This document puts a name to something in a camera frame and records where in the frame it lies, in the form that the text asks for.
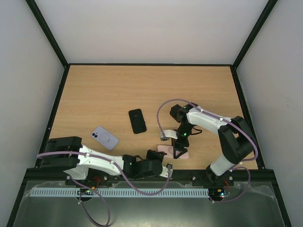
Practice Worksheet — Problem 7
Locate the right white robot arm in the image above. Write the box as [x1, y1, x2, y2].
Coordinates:
[165, 103, 258, 185]

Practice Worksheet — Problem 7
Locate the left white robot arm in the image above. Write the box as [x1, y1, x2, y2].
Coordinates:
[37, 136, 173, 180]

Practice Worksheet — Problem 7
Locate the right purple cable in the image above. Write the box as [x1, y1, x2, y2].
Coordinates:
[157, 98, 258, 204]

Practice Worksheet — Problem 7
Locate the grey slotted cable duct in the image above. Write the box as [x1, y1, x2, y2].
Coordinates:
[28, 188, 209, 198]

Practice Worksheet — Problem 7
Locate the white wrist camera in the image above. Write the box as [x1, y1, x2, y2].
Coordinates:
[160, 130, 178, 141]
[160, 164, 173, 178]

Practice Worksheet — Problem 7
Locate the black phone case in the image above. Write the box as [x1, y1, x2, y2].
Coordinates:
[128, 109, 147, 134]

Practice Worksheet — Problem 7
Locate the purple cable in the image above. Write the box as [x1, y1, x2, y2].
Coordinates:
[157, 98, 258, 204]
[36, 151, 172, 227]

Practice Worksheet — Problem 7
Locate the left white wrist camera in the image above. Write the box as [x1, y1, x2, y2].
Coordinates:
[160, 164, 173, 178]

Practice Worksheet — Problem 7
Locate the pink phone case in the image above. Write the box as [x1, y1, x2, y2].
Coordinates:
[157, 145, 189, 159]

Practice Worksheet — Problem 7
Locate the lilac phone case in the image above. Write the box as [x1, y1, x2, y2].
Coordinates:
[91, 126, 119, 150]

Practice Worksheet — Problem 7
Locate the black aluminium frame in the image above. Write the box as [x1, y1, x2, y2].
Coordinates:
[4, 0, 293, 227]

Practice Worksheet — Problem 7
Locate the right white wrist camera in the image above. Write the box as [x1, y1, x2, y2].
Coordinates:
[160, 130, 178, 141]

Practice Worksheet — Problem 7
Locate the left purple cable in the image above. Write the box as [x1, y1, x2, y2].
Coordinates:
[36, 151, 172, 227]

